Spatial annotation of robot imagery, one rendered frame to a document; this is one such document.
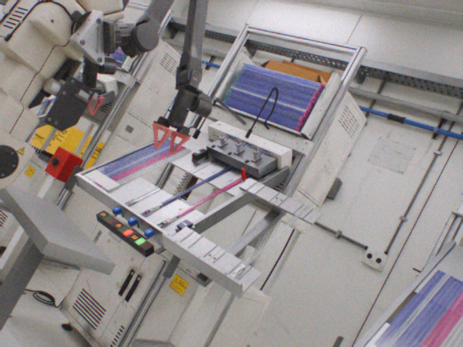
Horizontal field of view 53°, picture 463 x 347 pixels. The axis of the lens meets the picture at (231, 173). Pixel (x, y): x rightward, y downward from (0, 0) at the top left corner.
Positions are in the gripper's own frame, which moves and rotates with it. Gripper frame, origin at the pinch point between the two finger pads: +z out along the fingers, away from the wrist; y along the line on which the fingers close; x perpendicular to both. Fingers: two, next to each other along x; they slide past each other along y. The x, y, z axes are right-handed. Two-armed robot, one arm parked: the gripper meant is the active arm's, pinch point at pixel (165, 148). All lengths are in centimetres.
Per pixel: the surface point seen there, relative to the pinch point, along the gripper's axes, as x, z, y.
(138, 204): 25, 28, 36
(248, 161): -2, -6, 66
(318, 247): -16, 34, 225
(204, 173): 15, 6, 63
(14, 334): 54, 101, 27
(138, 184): 36, 22, 47
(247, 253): -29.5, 24.6, 30.2
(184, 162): 29, 6, 67
